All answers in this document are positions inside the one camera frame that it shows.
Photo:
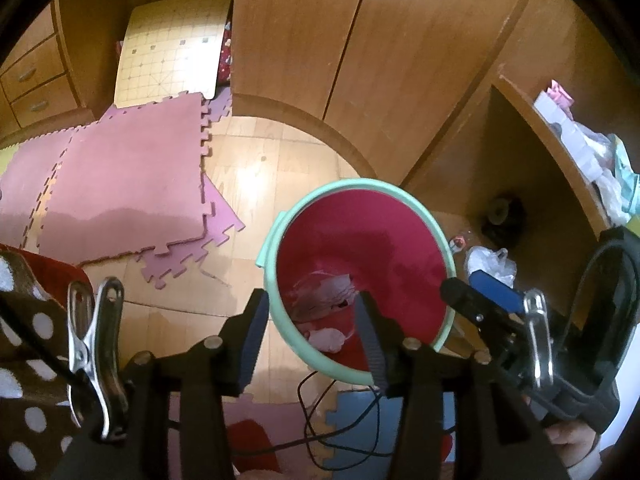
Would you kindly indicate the black round speaker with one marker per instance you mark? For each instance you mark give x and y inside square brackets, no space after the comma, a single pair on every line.
[505,221]

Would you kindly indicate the green diaper package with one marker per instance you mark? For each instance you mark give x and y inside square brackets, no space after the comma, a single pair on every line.
[626,177]

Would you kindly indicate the person's right hand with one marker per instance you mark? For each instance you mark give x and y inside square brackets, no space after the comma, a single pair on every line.
[578,447]

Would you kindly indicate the wooden desk with drawers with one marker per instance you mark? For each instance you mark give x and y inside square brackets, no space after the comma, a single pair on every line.
[62,72]

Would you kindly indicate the purple foam floor mat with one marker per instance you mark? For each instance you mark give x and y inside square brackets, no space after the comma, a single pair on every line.
[218,219]

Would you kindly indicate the pink plastic wrapper pack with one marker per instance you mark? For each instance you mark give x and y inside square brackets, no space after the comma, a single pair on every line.
[560,96]

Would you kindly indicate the crumpled pink paper trash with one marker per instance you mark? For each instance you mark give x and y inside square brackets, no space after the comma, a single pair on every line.
[320,306]

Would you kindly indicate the red green trash bin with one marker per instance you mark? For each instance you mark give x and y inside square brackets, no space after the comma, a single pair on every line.
[380,236]

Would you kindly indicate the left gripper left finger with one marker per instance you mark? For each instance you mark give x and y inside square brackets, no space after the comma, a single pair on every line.
[242,337]

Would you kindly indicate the metal spring clamp right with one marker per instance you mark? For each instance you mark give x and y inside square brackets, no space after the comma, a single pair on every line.
[538,338]

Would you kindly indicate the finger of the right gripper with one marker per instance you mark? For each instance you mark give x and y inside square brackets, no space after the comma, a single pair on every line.
[470,303]
[499,293]

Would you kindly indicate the yellow grid board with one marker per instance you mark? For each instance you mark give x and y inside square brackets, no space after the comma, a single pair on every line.
[170,47]

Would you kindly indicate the wooden cabinet with doors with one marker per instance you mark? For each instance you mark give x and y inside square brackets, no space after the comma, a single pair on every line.
[377,80]

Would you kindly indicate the wooden corner shelf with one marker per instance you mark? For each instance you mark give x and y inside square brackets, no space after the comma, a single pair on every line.
[498,145]

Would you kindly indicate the pink foam floor mat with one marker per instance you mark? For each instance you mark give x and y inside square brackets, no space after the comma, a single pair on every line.
[126,183]

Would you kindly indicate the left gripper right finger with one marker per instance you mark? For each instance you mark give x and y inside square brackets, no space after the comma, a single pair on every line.
[381,340]

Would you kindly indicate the white printed plastic bag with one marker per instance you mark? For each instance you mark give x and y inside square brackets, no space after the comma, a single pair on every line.
[608,187]

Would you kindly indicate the metal spring clamp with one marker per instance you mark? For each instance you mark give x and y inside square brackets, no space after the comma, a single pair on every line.
[538,338]
[93,323]

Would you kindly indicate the brown polka dot cloth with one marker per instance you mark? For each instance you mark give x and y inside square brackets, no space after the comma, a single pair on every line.
[36,424]

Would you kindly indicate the small clear plastic bottle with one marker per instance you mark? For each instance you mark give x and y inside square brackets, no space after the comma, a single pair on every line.
[461,242]

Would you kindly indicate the white plastic tray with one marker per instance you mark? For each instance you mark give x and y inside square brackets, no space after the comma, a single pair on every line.
[570,136]

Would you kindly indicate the metal spring clamp left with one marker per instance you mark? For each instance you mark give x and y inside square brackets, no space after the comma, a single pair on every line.
[93,323]

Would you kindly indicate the clear plastic bag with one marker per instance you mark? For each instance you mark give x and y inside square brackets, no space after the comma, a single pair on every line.
[495,263]

